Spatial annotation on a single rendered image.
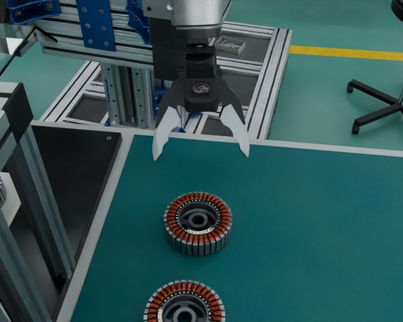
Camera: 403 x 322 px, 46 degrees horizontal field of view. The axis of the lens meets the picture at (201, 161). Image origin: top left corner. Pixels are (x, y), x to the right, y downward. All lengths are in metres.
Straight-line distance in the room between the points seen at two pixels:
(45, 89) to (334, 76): 1.44
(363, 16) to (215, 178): 2.38
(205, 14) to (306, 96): 1.72
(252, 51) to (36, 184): 1.78
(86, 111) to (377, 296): 1.44
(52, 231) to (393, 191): 0.59
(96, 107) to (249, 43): 0.81
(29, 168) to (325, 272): 0.47
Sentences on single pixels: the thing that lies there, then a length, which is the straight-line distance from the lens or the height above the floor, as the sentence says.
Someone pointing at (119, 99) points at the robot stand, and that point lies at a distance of 1.58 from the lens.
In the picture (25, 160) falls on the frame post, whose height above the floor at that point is 1.02.
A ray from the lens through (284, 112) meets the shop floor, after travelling 2.27.
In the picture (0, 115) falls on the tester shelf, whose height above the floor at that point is 1.11.
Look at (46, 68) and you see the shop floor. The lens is 2.65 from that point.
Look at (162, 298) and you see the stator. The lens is 0.70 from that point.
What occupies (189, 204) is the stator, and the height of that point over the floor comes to 0.78.
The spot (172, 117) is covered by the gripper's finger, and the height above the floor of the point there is 0.94.
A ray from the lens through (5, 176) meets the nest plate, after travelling 0.92.
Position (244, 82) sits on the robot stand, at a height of 0.21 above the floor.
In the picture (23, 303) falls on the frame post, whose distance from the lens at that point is 0.63.
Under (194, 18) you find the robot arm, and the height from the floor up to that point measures 1.07.
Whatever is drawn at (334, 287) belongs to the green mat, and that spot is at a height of 0.75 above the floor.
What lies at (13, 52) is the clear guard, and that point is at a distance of 0.68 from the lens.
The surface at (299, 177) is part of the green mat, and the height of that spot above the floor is 0.75.
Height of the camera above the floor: 1.40
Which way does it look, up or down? 44 degrees down
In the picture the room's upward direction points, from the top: straight up
